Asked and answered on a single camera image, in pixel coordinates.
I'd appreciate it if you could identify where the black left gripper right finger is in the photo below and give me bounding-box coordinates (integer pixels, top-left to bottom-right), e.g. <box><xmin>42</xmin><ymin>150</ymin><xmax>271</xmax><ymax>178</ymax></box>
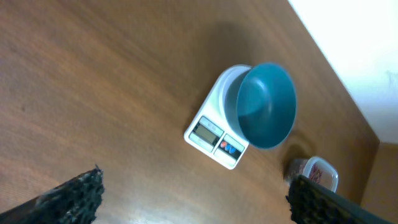
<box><xmin>286</xmin><ymin>175</ymin><xmax>391</xmax><ymax>224</ymax></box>

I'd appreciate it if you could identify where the blue-grey bowl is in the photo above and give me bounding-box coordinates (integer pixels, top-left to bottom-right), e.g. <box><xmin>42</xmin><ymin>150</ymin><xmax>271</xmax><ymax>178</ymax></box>
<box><xmin>223</xmin><ymin>62</ymin><xmax>297</xmax><ymax>149</ymax></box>

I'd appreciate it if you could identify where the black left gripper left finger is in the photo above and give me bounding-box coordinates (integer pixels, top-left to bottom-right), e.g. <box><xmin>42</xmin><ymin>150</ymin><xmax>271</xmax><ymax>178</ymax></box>
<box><xmin>1</xmin><ymin>167</ymin><xmax>104</xmax><ymax>224</ymax></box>

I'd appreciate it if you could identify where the clear container of red beans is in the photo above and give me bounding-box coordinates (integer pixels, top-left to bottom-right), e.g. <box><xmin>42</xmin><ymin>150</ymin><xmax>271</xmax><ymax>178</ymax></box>
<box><xmin>284</xmin><ymin>156</ymin><xmax>338</xmax><ymax>192</ymax></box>

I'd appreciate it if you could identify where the white digital kitchen scale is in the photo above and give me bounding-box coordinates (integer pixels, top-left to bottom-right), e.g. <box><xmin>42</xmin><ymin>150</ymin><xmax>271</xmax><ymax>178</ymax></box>
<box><xmin>183</xmin><ymin>65</ymin><xmax>251</xmax><ymax>170</ymax></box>

